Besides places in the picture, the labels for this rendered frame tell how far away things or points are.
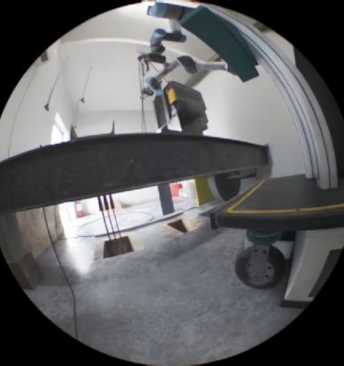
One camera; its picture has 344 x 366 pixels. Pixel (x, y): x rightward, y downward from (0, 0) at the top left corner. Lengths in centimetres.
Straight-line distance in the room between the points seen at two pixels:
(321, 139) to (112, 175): 76
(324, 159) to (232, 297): 50
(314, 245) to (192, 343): 36
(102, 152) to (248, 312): 81
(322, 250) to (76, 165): 80
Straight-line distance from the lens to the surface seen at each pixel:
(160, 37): 95
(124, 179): 57
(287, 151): 183
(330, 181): 45
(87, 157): 60
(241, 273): 48
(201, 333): 44
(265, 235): 34
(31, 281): 89
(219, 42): 80
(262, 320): 46
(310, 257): 30
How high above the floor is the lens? 41
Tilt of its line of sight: level
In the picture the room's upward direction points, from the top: 10 degrees counter-clockwise
